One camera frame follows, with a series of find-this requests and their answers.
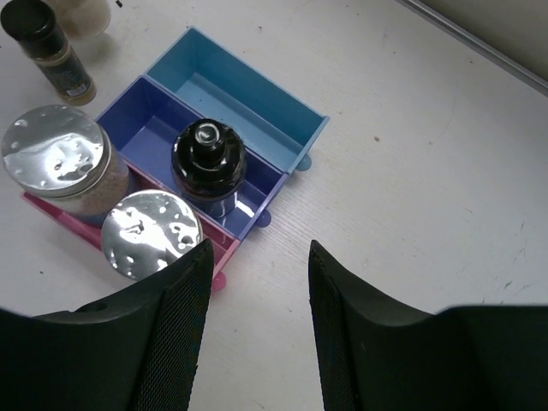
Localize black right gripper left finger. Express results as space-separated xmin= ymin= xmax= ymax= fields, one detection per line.
xmin=1 ymin=241 xmax=214 ymax=410

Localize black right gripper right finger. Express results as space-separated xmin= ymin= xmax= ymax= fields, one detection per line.
xmin=308 ymin=241 xmax=547 ymax=410

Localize silver-lid shaker bottle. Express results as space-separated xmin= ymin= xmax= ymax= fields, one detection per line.
xmin=1 ymin=104 xmax=133 ymax=227
xmin=100 ymin=189 xmax=204 ymax=281

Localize black-cap spice jar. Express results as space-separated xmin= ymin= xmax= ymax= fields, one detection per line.
xmin=49 ymin=0 xmax=111 ymax=39
xmin=171 ymin=118 xmax=247 ymax=219

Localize light blue organizer box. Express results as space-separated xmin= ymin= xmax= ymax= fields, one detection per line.
xmin=146 ymin=27 xmax=329 ymax=174

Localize small black-lid pepper bottle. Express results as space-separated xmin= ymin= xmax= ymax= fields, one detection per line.
xmin=1 ymin=0 xmax=96 ymax=106

